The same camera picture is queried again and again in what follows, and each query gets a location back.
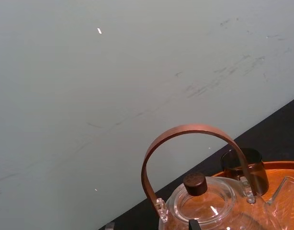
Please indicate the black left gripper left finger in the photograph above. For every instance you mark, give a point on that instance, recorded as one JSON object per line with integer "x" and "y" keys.
{"x": 110, "y": 226}

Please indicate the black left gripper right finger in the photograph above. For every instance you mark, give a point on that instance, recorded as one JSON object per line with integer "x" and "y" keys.
{"x": 194, "y": 226}

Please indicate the round brown wooden tray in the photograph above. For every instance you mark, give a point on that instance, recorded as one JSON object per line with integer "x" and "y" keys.
{"x": 281, "y": 170}

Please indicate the glass lid with wooden knob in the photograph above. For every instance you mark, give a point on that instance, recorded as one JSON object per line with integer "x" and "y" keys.
{"x": 195, "y": 184}

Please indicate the clear glass cup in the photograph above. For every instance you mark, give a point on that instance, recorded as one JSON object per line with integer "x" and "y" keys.
{"x": 258, "y": 172}

